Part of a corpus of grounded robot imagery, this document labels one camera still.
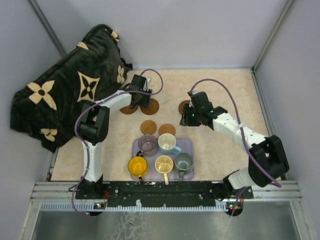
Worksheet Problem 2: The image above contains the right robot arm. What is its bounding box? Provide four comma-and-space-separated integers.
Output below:
179, 91, 290, 196

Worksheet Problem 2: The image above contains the cream and blue mug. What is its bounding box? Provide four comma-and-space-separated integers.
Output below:
158, 133, 182, 154

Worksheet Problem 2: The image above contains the yellow transparent mug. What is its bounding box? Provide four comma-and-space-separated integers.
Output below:
127, 156, 149, 182

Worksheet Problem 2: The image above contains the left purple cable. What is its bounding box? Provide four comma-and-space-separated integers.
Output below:
71, 68, 164, 217

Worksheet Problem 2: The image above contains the dark brown grooved coaster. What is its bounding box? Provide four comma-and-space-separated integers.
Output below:
120, 104, 138, 115

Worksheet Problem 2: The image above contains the transparent purple cup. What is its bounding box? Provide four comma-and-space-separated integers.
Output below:
136, 134, 158, 157

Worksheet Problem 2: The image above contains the black floral plush blanket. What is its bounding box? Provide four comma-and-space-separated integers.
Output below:
9, 24, 132, 152

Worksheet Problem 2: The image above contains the lavender plastic tray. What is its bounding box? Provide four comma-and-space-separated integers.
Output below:
131, 138, 194, 182

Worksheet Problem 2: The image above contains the purple cable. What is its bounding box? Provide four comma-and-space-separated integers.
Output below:
189, 78, 282, 217
71, 68, 164, 217

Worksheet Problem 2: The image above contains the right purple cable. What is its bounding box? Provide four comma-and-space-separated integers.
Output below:
189, 78, 282, 217

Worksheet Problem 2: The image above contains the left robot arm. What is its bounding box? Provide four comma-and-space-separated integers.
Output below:
74, 74, 152, 198

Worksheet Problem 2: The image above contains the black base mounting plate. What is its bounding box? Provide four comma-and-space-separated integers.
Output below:
75, 181, 253, 208

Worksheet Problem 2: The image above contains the grey green mug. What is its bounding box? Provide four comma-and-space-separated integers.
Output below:
173, 153, 194, 183

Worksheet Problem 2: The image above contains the light brown small coaster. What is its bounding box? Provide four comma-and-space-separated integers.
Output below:
158, 123, 176, 136
140, 120, 157, 135

